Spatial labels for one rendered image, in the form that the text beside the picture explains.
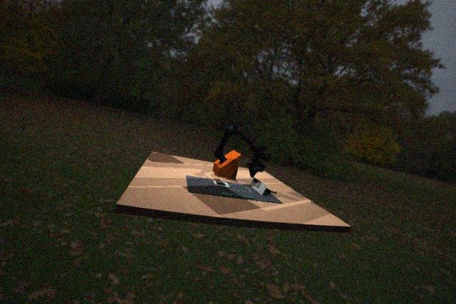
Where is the white square tile with dark centre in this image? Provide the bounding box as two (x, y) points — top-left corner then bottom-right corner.
(213, 181), (230, 188)

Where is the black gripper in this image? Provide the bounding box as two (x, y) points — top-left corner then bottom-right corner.
(246, 158), (264, 178)

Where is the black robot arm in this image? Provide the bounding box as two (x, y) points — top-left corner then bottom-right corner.
(214, 125), (271, 163)

